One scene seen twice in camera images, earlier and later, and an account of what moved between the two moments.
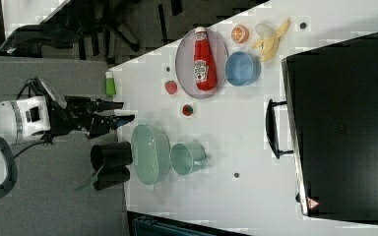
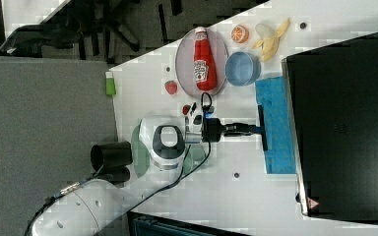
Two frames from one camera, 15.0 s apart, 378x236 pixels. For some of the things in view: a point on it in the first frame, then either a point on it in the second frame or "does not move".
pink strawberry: (170, 87) does not move
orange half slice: (240, 33) does not move
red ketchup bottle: (204, 64) does not move
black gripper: (80, 115) → (213, 130)
